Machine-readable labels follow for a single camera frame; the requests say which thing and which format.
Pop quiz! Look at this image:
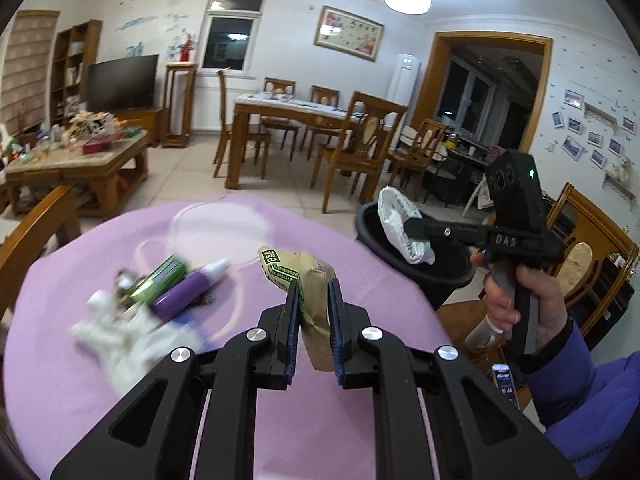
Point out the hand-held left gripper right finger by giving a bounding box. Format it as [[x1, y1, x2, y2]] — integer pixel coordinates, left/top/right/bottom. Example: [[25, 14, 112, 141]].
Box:
[[327, 277, 577, 480]]

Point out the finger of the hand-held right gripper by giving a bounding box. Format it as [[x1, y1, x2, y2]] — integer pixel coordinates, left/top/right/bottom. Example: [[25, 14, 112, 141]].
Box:
[[402, 216, 468, 245]]

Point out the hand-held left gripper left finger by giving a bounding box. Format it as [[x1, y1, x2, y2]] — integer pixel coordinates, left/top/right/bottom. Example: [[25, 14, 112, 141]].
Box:
[[50, 279, 303, 480]]

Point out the golden snack bag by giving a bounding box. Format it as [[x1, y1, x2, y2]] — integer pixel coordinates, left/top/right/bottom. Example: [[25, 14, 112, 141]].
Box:
[[257, 246, 339, 374]]

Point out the white bubble mailer bag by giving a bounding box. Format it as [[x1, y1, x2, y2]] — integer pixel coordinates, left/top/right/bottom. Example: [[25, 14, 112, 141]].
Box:
[[376, 186, 437, 266]]

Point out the black trash bin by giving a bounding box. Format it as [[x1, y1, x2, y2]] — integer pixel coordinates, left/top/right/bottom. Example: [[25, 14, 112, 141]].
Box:
[[354, 200, 479, 312]]

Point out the person's right forearm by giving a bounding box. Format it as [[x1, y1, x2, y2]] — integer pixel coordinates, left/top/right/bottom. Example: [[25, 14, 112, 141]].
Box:
[[520, 320, 640, 480]]

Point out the person's right hand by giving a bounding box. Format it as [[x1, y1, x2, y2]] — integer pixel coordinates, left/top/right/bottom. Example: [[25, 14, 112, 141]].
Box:
[[470, 250, 572, 367]]

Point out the dark side table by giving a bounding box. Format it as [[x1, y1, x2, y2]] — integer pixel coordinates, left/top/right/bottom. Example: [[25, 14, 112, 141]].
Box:
[[422, 135, 497, 209]]

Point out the purple tablecloth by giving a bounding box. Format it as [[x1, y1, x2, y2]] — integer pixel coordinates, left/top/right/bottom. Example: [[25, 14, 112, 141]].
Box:
[[0, 195, 452, 480]]

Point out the wooden chair with cushion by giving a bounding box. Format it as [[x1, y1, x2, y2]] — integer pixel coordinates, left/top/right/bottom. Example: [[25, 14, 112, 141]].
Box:
[[387, 119, 449, 202]]

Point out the carved wooden armchair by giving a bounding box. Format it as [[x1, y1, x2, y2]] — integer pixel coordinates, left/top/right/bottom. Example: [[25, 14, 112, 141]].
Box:
[[542, 182, 640, 352]]

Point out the wooden dining chair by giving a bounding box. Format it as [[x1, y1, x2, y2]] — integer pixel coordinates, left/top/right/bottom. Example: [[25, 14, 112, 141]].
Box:
[[308, 85, 342, 154], [261, 77, 300, 149], [311, 91, 409, 215], [214, 70, 271, 180]]

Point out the purple tube with white cap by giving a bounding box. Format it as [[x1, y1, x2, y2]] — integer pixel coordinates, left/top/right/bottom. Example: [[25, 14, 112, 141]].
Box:
[[150, 257, 232, 322]]

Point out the green small box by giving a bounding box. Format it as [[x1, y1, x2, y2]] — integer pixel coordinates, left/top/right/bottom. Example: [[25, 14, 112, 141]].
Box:
[[127, 255, 190, 304]]

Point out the white standing air conditioner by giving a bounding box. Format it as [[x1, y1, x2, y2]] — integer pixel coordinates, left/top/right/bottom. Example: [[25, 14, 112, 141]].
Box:
[[390, 53, 422, 112]]

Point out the white cotton wad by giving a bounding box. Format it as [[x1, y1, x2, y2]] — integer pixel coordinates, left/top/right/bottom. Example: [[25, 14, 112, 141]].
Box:
[[70, 300, 207, 402]]

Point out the smartphone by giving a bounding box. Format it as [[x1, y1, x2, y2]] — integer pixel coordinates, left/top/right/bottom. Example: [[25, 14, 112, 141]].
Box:
[[492, 364, 512, 409]]

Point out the wooden dining table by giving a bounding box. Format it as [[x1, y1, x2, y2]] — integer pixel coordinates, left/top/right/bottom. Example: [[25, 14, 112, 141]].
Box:
[[225, 92, 392, 191]]

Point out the wooden television cabinet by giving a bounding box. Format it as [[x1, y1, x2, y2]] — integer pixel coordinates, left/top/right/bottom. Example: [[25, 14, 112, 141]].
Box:
[[115, 107, 164, 149]]

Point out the tall wooden plant stand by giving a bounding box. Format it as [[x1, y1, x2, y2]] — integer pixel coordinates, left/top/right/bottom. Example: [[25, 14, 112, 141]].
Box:
[[161, 61, 198, 150]]

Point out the wooden sofa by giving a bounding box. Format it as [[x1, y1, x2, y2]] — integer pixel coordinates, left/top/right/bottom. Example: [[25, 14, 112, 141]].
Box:
[[0, 185, 84, 332]]

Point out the wooden coffee table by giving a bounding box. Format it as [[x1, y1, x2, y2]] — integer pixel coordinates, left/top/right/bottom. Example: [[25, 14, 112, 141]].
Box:
[[5, 126, 151, 222]]

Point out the wood-framed window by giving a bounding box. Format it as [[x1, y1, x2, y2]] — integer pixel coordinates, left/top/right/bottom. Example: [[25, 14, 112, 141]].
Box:
[[199, 0, 271, 74]]

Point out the black flat television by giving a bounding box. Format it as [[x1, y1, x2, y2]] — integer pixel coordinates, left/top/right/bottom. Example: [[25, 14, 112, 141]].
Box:
[[86, 54, 160, 114]]

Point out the wooden bookshelf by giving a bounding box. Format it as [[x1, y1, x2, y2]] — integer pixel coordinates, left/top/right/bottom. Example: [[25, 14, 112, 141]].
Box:
[[49, 19, 104, 129]]

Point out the beige roman blind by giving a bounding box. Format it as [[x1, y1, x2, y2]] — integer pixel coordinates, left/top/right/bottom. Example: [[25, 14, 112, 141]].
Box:
[[0, 10, 61, 137]]

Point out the group of wall photo frames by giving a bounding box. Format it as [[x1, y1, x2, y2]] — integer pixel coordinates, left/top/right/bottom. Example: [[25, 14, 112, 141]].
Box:
[[550, 88, 640, 172]]

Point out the wooden door frame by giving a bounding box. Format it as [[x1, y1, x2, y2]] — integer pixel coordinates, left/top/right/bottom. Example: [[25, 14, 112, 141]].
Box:
[[411, 31, 554, 162]]

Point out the framed floral wall picture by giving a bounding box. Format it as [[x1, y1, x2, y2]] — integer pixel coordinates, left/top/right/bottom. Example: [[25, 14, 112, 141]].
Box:
[[313, 5, 386, 63]]

